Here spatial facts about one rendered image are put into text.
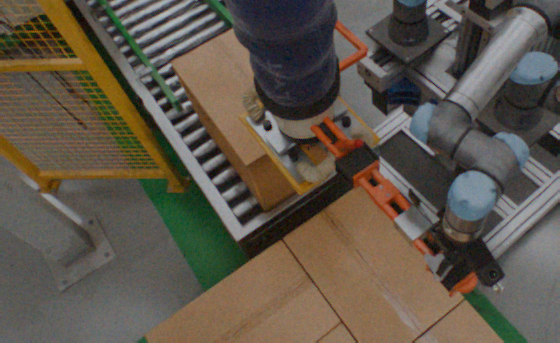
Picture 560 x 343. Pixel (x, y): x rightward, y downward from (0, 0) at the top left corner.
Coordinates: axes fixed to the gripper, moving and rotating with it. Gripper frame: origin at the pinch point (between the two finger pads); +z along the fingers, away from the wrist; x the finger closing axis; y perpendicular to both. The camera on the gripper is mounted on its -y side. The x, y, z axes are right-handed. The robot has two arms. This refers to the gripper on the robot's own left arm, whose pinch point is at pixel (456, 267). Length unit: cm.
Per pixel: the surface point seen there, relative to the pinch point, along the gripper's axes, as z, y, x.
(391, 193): -1.4, 22.8, -0.2
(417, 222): -1.5, 13.1, 0.0
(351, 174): -1.6, 33.1, 4.3
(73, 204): 128, 174, 94
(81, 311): 128, 115, 112
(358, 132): 6.0, 46.2, -7.9
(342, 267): 73, 38, 9
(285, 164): 11, 53, 13
